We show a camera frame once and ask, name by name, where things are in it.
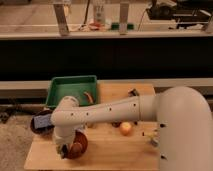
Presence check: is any red bowl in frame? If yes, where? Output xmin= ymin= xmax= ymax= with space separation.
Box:
xmin=65 ymin=131 xmax=88 ymax=159

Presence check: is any black eraser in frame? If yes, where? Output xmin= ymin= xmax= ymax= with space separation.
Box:
xmin=61 ymin=146 xmax=68 ymax=159

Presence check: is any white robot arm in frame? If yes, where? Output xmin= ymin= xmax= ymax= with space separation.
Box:
xmin=51 ymin=87 xmax=213 ymax=171

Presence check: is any blue sponge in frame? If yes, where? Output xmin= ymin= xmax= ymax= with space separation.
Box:
xmin=34 ymin=114 xmax=52 ymax=129

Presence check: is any green plastic tray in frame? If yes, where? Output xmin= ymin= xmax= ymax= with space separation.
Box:
xmin=46 ymin=75 xmax=98 ymax=109

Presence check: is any orange sausage toy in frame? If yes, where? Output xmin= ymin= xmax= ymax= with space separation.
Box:
xmin=84 ymin=92 xmax=94 ymax=104

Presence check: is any orange fruit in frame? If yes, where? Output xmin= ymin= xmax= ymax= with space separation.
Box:
xmin=119 ymin=122 xmax=132 ymax=136

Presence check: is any wooden board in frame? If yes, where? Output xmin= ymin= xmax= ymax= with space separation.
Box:
xmin=24 ymin=83 xmax=158 ymax=171

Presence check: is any black dish brush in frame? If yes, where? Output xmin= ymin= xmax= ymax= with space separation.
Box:
xmin=128 ymin=89 xmax=140 ymax=97

